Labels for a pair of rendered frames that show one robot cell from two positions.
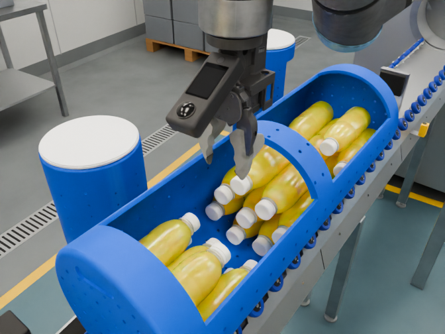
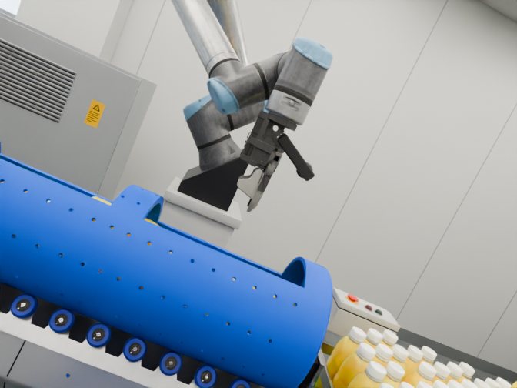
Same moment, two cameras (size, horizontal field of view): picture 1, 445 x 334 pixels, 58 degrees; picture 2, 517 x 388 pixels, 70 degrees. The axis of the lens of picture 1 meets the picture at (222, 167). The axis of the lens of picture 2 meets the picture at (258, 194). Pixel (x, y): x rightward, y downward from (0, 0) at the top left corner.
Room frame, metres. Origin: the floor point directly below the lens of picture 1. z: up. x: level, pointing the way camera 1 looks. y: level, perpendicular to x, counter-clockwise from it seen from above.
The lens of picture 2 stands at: (1.05, 0.60, 1.44)
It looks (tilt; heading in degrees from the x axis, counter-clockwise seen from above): 9 degrees down; 227
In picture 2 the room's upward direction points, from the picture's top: 25 degrees clockwise
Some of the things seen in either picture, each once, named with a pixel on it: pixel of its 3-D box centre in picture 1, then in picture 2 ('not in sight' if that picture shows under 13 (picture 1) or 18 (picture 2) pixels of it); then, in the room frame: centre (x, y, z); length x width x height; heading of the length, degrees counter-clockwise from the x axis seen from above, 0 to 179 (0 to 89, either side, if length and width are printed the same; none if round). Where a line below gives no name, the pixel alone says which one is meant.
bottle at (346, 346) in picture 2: not in sight; (341, 366); (0.16, 0.20, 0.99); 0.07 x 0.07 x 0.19
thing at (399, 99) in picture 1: (389, 91); not in sight; (1.37, -0.61, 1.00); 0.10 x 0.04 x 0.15; 52
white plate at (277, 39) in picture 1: (264, 38); not in sight; (1.87, -0.20, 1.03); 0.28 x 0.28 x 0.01
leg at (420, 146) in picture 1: (414, 164); not in sight; (1.88, -1.10, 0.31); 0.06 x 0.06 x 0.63; 52
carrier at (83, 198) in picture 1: (114, 246); not in sight; (0.99, 0.38, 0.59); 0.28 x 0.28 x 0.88
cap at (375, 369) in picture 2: not in sight; (377, 369); (0.25, 0.31, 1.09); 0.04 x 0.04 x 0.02
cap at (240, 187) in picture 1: (239, 185); not in sight; (0.63, -0.03, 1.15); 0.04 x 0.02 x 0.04; 52
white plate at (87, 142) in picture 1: (90, 140); not in sight; (0.99, 0.38, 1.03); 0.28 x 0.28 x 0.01
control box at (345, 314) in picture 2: not in sight; (358, 319); (-0.03, 0.10, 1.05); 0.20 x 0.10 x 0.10; 142
